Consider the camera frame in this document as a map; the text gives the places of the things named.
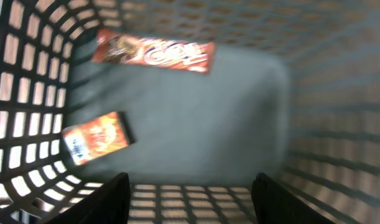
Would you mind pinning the orange Top chocolate bar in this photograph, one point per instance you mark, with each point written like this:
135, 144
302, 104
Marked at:
128, 49

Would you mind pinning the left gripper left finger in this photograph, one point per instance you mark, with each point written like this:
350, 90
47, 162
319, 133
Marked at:
109, 204

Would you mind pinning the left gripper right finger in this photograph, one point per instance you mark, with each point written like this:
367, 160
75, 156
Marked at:
273, 204

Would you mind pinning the orange Kleenex tissue pack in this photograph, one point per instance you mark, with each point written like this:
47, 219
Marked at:
98, 137

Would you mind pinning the grey plastic mesh basket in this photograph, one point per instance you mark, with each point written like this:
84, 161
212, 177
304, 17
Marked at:
293, 91

